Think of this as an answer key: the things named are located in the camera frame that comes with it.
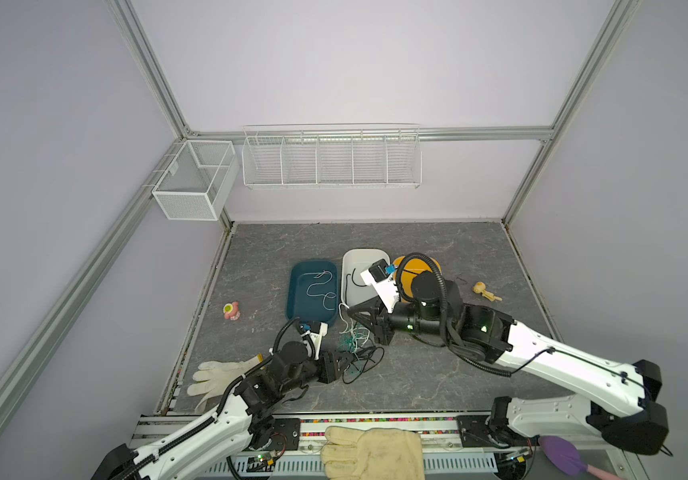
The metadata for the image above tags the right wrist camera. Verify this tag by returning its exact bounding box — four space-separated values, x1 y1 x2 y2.
360 259 400 313

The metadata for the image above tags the black cable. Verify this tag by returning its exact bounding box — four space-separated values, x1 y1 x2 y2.
345 268 375 292

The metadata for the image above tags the long white wire basket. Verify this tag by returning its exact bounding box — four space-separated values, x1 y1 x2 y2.
242 123 423 189

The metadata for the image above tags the yellow wooden toy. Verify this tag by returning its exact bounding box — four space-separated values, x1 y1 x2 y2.
472 282 502 302

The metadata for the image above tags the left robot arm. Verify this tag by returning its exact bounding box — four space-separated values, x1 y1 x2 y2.
92 318 356 479

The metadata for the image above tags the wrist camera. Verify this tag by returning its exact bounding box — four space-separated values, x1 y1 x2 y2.
360 259 400 313
298 321 328 361

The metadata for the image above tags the white knit glove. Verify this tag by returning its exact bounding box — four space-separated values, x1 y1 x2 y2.
186 354 264 415

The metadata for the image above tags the cable pile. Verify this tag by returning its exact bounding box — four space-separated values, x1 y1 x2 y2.
334 299 387 386

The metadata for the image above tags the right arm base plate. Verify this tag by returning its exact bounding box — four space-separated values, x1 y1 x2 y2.
456 414 528 449

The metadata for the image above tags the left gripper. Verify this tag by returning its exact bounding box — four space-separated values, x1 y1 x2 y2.
281 350 353 395

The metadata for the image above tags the white plastic bin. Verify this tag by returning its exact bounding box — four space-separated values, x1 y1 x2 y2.
340 248 391 307

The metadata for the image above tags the purple brush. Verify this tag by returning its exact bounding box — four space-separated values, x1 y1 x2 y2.
539 436 621 480

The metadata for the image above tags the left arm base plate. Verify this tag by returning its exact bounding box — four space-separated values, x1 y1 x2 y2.
249 417 301 451

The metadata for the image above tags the small white mesh basket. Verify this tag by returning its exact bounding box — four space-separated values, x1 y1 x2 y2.
152 140 239 221

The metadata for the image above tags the pink toy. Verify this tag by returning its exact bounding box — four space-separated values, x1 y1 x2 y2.
222 302 241 321

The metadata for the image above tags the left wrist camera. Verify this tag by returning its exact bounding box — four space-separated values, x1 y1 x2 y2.
298 321 328 361

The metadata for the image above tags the yellow plastic bin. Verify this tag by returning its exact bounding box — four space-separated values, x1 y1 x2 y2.
393 256 432 276

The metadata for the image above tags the teal plastic bin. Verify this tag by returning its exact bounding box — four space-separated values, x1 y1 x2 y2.
286 259 340 326

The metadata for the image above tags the beige leather glove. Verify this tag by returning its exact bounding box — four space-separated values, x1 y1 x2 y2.
320 427 425 479

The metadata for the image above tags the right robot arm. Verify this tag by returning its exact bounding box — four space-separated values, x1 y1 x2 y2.
347 253 669 455

